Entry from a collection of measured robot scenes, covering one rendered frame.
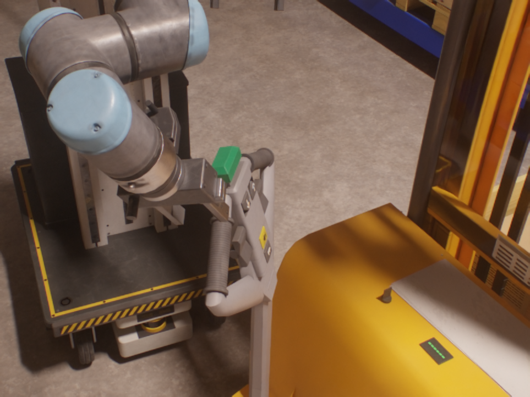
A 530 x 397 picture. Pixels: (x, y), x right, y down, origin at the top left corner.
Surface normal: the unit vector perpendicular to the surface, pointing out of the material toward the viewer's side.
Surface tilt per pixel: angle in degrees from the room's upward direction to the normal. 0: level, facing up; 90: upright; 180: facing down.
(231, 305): 81
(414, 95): 0
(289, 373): 74
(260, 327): 91
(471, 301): 0
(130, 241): 0
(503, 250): 90
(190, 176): 33
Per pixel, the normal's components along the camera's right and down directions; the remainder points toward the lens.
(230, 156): 0.62, -0.51
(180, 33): 0.43, 0.05
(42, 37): -0.35, -0.37
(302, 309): -0.83, 0.07
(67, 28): 0.14, -0.65
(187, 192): -0.07, 0.92
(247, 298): 0.94, 0.05
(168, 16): 0.28, -0.38
